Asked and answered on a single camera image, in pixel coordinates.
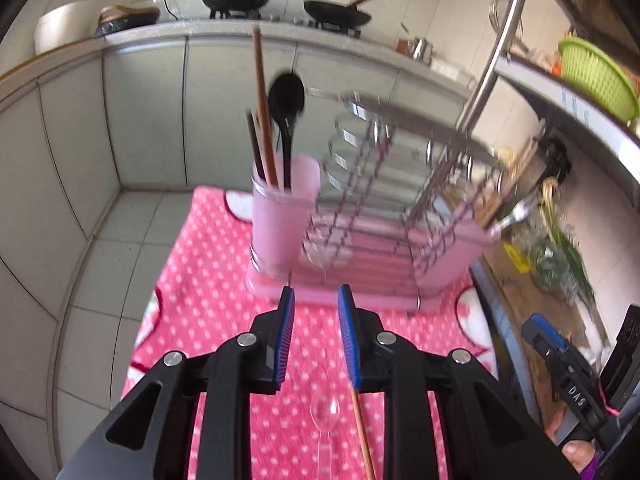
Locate clear plastic spoon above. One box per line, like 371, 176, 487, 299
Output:
310, 390, 341, 480

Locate black plastic spoon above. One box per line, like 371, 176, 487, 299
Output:
268, 72, 306, 190

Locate right hand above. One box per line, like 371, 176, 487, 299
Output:
544, 408, 598, 479

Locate bagged green vegetables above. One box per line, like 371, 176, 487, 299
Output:
511, 222, 578, 304

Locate pink polka dot towel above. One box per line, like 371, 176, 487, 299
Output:
121, 185, 499, 480

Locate green onions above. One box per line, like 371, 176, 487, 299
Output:
540, 177, 596, 307

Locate pink drip tray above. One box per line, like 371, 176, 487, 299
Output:
246, 212, 499, 313

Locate pink utensil cup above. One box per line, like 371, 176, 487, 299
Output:
250, 154, 321, 278

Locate green plastic colander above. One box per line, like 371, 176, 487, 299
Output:
558, 36, 639, 125

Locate small steel kettle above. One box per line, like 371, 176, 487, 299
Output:
396, 37, 434, 64

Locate metal shelf pole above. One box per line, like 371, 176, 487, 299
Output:
456, 0, 525, 136

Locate black frying pan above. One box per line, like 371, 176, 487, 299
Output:
304, 0, 372, 32

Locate dark lidded pot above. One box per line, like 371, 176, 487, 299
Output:
94, 6, 160, 38

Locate white rice cooker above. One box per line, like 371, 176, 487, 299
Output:
34, 0, 98, 55

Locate chrome wire dish rack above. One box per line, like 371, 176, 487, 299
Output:
249, 86, 551, 316

